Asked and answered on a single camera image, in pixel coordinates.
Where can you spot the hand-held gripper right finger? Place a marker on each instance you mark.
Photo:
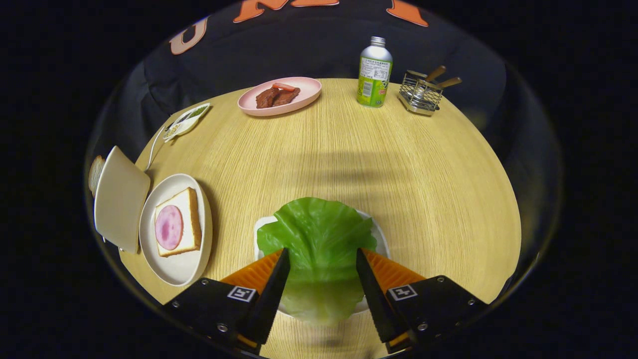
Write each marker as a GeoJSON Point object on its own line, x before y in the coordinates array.
{"type": "Point", "coordinates": [374, 299]}

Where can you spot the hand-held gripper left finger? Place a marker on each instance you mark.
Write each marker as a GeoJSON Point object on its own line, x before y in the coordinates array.
{"type": "Point", "coordinates": [271, 299]}

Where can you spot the green lettuce leaf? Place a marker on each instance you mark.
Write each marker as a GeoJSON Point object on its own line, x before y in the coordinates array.
{"type": "Point", "coordinates": [319, 234]}

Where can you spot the oval white bread slice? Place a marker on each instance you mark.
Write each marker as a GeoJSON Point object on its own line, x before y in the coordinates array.
{"type": "Point", "coordinates": [95, 174]}

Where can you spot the white square plate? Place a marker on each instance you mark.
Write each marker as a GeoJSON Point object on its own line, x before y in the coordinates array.
{"type": "Point", "coordinates": [383, 247]}

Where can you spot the white round plate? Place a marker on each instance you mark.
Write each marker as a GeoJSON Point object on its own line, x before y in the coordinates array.
{"type": "Point", "coordinates": [174, 269]}

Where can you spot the square toast slice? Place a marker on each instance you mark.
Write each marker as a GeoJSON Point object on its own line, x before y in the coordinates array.
{"type": "Point", "coordinates": [192, 219]}

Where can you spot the pink ham slice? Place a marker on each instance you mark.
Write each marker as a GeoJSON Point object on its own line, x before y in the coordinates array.
{"type": "Point", "coordinates": [169, 227]}

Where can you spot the white toaster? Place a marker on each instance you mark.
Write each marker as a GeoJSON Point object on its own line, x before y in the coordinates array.
{"type": "Point", "coordinates": [122, 199]}

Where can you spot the white divided dish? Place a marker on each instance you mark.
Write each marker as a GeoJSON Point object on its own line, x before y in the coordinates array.
{"type": "Point", "coordinates": [187, 124]}

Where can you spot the pile of yellow beans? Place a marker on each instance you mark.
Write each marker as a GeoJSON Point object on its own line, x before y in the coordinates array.
{"type": "Point", "coordinates": [172, 132]}

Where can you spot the pile of dark beans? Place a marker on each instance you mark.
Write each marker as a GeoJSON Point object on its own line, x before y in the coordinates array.
{"type": "Point", "coordinates": [183, 117]}

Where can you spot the pile of green beans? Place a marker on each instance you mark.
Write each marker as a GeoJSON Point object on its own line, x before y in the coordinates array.
{"type": "Point", "coordinates": [199, 110]}

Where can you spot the brown meat slices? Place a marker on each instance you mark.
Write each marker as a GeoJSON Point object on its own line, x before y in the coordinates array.
{"type": "Point", "coordinates": [271, 97]}

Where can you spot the pink plate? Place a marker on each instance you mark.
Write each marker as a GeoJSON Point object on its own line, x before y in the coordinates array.
{"type": "Point", "coordinates": [309, 89]}

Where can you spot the red food piece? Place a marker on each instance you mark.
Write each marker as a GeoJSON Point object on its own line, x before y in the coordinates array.
{"type": "Point", "coordinates": [284, 86]}

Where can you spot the green and silver bottle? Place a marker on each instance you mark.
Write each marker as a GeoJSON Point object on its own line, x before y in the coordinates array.
{"type": "Point", "coordinates": [374, 80]}

